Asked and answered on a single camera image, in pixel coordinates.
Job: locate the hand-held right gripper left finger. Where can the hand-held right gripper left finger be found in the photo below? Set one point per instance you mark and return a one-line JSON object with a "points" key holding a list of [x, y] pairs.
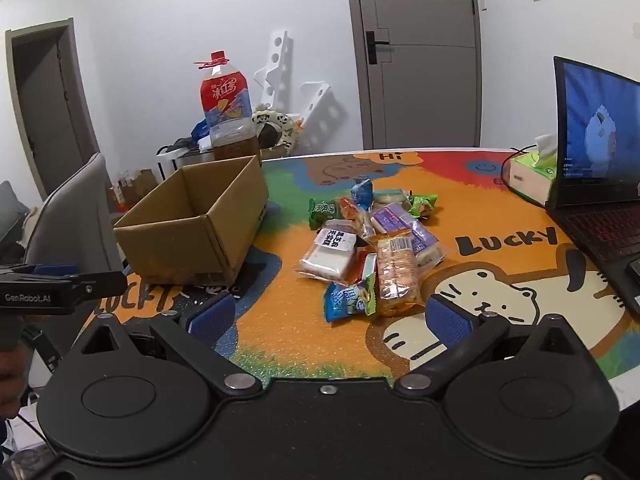
{"points": [[210, 316]]}

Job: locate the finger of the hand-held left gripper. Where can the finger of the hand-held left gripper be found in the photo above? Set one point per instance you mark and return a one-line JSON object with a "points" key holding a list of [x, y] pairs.
{"points": [[100, 285]]}

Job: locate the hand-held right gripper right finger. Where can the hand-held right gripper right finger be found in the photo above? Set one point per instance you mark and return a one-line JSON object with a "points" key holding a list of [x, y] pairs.
{"points": [[450, 322]]}

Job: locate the brown cardboard box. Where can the brown cardboard box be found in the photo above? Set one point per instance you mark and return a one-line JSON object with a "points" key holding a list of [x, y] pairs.
{"points": [[165, 247]]}

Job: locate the purple and white snack packet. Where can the purple and white snack packet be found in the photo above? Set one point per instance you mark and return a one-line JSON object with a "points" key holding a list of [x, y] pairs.
{"points": [[425, 245]]}

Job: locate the blue snack packet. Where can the blue snack packet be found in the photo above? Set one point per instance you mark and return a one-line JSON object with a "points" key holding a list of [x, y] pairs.
{"points": [[362, 192], [347, 302]]}

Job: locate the white cake packet black label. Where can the white cake packet black label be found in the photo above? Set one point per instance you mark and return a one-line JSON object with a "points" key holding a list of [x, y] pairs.
{"points": [[330, 255]]}

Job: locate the clear round biscuit packet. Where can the clear round biscuit packet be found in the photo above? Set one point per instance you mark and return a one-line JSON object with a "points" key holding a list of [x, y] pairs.
{"points": [[390, 197]]}

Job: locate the orange snack packet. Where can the orange snack packet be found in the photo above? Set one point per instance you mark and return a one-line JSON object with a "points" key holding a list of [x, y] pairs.
{"points": [[352, 217]]}

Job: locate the person's left hand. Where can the person's left hand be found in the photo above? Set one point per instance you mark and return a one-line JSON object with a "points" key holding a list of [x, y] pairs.
{"points": [[9, 382]]}

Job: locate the grey chair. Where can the grey chair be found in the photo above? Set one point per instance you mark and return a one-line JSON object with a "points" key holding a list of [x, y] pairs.
{"points": [[10, 215], [70, 215]]}

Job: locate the colourful printed table mat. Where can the colourful printed table mat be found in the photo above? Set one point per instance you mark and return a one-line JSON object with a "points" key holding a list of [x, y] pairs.
{"points": [[290, 330]]}

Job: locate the brown paper bag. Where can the brown paper bag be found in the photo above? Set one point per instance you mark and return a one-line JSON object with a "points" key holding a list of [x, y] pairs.
{"points": [[137, 187]]}

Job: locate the black shoe rack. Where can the black shoe rack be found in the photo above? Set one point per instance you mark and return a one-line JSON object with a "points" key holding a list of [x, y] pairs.
{"points": [[175, 152]]}

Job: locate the green tissue box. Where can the green tissue box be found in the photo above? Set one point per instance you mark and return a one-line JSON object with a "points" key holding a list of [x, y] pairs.
{"points": [[530, 175]]}

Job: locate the blue plastic bag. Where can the blue plastic bag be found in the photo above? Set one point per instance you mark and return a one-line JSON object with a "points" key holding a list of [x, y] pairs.
{"points": [[201, 129]]}

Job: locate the dark grey side door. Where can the dark grey side door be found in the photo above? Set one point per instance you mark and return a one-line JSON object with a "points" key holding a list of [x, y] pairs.
{"points": [[45, 105]]}

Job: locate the large iced tea bottle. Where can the large iced tea bottle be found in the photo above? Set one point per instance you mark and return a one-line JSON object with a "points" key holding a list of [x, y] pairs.
{"points": [[227, 105]]}

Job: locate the short white perforated board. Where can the short white perforated board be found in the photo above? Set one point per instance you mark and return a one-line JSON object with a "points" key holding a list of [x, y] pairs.
{"points": [[315, 102]]}

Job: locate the grey room door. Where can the grey room door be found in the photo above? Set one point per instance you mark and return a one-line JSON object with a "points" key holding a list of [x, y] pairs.
{"points": [[425, 85]]}

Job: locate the black laptop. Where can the black laptop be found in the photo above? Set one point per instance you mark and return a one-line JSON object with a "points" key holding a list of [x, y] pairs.
{"points": [[595, 125]]}

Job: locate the tall white perforated board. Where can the tall white perforated board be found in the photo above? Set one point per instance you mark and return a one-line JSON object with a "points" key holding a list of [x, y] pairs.
{"points": [[275, 65]]}

